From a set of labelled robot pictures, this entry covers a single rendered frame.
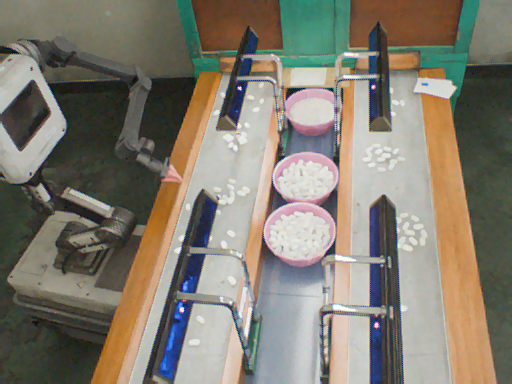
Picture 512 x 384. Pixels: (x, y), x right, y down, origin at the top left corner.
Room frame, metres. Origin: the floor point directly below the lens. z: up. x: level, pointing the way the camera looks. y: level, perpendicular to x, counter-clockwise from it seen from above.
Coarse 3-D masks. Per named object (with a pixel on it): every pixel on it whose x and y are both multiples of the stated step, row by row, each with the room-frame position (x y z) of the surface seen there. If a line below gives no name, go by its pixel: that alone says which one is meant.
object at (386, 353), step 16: (384, 208) 0.91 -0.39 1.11; (384, 224) 0.85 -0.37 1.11; (384, 240) 0.80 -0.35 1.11; (384, 256) 0.75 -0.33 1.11; (384, 272) 0.70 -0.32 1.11; (384, 288) 0.65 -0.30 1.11; (384, 304) 0.61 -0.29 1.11; (400, 304) 0.63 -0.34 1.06; (384, 320) 0.57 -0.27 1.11; (400, 320) 0.58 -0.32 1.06; (384, 336) 0.53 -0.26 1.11; (400, 336) 0.54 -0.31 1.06; (384, 352) 0.49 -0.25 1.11; (400, 352) 0.50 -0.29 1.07; (384, 368) 0.45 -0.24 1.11; (400, 368) 0.46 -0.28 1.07
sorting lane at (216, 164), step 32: (256, 96) 2.03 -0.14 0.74; (256, 128) 1.79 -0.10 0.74; (224, 160) 1.62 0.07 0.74; (256, 160) 1.58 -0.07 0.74; (192, 192) 1.47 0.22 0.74; (224, 192) 1.43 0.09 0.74; (224, 224) 1.27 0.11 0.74; (160, 288) 1.03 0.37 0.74; (224, 288) 0.98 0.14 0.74; (192, 320) 0.88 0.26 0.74; (224, 320) 0.86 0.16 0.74; (192, 352) 0.76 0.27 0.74; (224, 352) 0.74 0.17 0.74
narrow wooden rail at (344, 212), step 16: (352, 96) 1.86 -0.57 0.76; (352, 112) 1.74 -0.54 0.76; (352, 128) 1.64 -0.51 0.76; (352, 144) 1.54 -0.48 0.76; (352, 160) 1.45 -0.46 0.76; (336, 240) 1.07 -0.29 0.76; (336, 272) 0.94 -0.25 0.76; (336, 288) 0.88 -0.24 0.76; (336, 320) 0.76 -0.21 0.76; (336, 336) 0.71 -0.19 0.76; (336, 352) 0.66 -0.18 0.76; (336, 368) 0.61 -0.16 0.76
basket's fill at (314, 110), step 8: (296, 104) 1.92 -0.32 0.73; (304, 104) 1.90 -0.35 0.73; (312, 104) 1.89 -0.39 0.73; (320, 104) 1.88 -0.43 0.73; (328, 104) 1.87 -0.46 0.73; (296, 112) 1.86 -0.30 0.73; (304, 112) 1.85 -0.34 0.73; (312, 112) 1.83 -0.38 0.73; (320, 112) 1.82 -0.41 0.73; (328, 112) 1.82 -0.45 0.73; (296, 120) 1.81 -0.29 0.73; (304, 120) 1.79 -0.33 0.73; (312, 120) 1.78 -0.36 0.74; (320, 120) 1.77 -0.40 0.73; (328, 120) 1.77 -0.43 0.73
